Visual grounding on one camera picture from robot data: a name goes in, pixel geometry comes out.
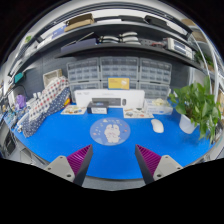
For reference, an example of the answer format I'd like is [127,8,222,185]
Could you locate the drawer organizer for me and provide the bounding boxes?
[67,58,100,92]
[139,58,172,99]
[100,56,139,89]

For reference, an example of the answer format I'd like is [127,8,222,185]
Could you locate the illustrated card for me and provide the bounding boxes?
[123,108,153,119]
[61,105,86,115]

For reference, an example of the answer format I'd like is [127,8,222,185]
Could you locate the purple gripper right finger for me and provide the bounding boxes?
[135,144,182,184]

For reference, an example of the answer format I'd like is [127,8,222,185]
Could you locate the white plastic crate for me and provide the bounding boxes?
[43,69,62,86]

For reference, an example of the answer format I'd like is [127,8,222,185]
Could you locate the blue desk mat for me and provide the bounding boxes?
[15,108,210,179]

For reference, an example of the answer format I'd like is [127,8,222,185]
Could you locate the white blue box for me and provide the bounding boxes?
[144,98,173,115]

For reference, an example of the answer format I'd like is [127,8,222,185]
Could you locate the right drawer organizer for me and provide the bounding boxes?
[139,58,172,99]

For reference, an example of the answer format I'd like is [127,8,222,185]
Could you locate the middle drawer organizer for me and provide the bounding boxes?
[100,56,139,89]

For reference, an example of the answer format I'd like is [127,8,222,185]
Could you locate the dark metal shelf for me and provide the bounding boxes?
[56,21,200,69]

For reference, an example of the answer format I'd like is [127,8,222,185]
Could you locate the cardboard box on shelf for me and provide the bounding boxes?
[64,13,94,32]

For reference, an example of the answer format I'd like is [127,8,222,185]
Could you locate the white keyboard box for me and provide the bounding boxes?
[75,89,145,108]

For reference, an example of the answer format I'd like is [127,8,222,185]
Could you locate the left illustrated card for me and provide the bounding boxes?
[61,105,86,115]

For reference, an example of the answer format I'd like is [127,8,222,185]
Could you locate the purple toy figure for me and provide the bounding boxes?
[16,95,26,109]

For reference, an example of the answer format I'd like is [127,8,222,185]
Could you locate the grey device on shelf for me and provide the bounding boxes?
[164,38,193,59]

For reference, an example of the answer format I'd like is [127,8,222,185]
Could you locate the small black box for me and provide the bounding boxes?
[87,102,108,114]

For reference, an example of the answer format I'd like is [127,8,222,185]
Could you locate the right illustrated card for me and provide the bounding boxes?
[123,108,153,119]

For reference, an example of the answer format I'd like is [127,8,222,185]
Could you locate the yellow card box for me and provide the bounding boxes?
[108,77,130,90]

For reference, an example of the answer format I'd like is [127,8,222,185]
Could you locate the white computer mouse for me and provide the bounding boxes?
[151,119,164,133]

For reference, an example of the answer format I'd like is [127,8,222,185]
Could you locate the left drawer organizer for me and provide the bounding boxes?
[67,58,100,92]

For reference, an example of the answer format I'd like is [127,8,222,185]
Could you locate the round cartoon mouse pad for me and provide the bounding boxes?
[90,117,131,146]

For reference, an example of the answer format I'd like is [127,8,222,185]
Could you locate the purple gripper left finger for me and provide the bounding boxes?
[45,145,93,186]

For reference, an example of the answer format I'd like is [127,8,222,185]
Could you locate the green potted plant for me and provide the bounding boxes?
[169,76,221,142]

